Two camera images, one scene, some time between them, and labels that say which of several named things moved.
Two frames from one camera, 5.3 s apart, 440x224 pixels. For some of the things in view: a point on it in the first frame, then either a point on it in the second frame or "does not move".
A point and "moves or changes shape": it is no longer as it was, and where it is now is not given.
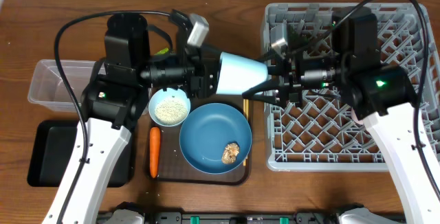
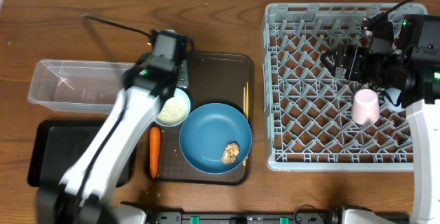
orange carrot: x=155 y=137 does not move
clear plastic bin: x=48 y=90 does not move
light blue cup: x=237 y=74 moves or changes shape
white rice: x=170 y=112 does not move
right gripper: x=291 y=82 -> x=345 y=51
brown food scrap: x=230 y=152 does not move
